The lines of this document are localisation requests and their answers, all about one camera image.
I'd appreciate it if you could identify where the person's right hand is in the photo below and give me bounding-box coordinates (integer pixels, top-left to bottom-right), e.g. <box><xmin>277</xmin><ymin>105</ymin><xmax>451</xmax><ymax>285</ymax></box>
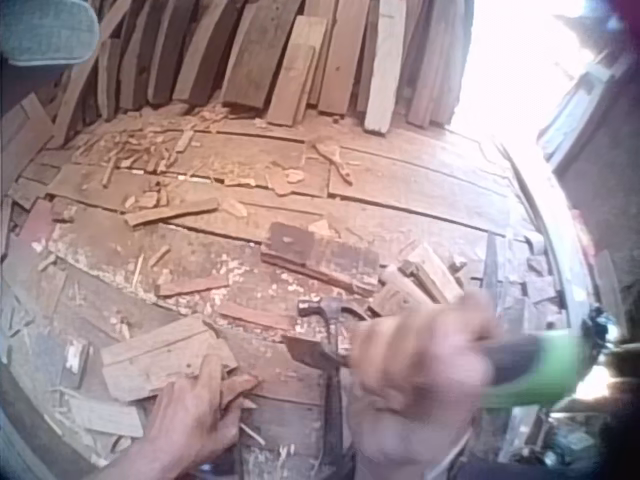
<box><xmin>348</xmin><ymin>293</ymin><xmax>502</xmax><ymax>467</ymax></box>

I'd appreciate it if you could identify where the person's left hand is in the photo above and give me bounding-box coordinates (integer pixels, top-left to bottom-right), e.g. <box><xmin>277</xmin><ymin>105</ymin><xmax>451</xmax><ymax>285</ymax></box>
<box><xmin>143</xmin><ymin>352</ymin><xmax>262</xmax><ymax>470</ymax></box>

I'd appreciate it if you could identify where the green handled chisel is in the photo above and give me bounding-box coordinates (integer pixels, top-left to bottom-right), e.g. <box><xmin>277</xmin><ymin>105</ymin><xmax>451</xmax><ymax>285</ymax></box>
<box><xmin>281</xmin><ymin>330</ymin><xmax>594</xmax><ymax>407</ymax></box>

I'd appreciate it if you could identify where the pale grooved wooden block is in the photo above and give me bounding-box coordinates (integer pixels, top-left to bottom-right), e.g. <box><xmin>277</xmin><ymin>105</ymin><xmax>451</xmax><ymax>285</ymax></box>
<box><xmin>99</xmin><ymin>313</ymin><xmax>239</xmax><ymax>403</ymax></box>

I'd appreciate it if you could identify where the brown wooden offcut block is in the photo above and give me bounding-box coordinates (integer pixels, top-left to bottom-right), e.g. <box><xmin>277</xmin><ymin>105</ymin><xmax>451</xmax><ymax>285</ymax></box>
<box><xmin>368</xmin><ymin>267</ymin><xmax>426</xmax><ymax>318</ymax></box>

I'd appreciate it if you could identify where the pale wooden offcut block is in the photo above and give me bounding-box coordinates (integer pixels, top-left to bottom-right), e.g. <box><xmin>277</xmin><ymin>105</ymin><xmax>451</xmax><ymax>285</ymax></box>
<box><xmin>402</xmin><ymin>242</ymin><xmax>466</xmax><ymax>304</ymax></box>

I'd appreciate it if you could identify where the steel claw hammer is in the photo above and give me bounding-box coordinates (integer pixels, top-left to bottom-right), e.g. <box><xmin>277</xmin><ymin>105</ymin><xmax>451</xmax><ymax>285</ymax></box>
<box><xmin>296</xmin><ymin>296</ymin><xmax>372</xmax><ymax>480</ymax></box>

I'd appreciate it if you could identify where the dark wooden moulding block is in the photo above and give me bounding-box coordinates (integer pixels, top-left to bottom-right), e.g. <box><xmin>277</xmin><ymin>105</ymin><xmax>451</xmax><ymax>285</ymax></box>
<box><xmin>259</xmin><ymin>221</ymin><xmax>382</xmax><ymax>297</ymax></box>

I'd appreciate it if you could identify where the curved wooden scrap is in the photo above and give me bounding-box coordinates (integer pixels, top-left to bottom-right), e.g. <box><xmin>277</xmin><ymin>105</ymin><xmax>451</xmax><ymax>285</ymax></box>
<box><xmin>313</xmin><ymin>141</ymin><xmax>355</xmax><ymax>185</ymax></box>

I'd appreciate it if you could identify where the reddish wooden strip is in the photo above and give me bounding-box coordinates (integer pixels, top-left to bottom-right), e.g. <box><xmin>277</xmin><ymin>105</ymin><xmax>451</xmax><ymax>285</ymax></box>
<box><xmin>154</xmin><ymin>276</ymin><xmax>231</xmax><ymax>300</ymax></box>

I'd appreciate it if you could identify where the long thin wooden strip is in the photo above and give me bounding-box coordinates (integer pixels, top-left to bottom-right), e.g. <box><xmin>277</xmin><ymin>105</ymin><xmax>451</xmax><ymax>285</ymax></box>
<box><xmin>123</xmin><ymin>196</ymin><xmax>221</xmax><ymax>228</ymax></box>

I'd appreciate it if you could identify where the stack of leaning wooden planks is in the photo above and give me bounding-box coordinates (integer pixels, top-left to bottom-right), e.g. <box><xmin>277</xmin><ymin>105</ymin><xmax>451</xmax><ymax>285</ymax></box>
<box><xmin>49</xmin><ymin>0</ymin><xmax>476</xmax><ymax>137</ymax></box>

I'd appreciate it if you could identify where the pale flat wooden slat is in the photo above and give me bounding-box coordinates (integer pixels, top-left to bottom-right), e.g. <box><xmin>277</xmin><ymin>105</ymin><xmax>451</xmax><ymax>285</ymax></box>
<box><xmin>63</xmin><ymin>398</ymin><xmax>147</xmax><ymax>440</ymax></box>

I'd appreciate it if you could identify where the heap of wood chips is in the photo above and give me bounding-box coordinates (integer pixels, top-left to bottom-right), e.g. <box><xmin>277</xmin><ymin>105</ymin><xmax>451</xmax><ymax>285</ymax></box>
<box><xmin>73</xmin><ymin>118</ymin><xmax>202</xmax><ymax>177</ymax></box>

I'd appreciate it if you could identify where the small black and white block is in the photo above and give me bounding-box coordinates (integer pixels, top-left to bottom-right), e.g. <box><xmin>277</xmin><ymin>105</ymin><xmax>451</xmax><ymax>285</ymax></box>
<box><xmin>61</xmin><ymin>338</ymin><xmax>92</xmax><ymax>387</ymax></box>

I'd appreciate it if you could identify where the teal fabric cushion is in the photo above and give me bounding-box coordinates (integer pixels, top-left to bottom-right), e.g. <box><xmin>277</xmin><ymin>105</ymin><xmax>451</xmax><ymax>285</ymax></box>
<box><xmin>0</xmin><ymin>0</ymin><xmax>101</xmax><ymax>69</ymax></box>

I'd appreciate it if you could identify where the window frame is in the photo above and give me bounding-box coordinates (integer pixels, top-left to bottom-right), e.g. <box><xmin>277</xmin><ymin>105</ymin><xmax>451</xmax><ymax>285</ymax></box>
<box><xmin>537</xmin><ymin>47</ymin><xmax>640</xmax><ymax>176</ymax></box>

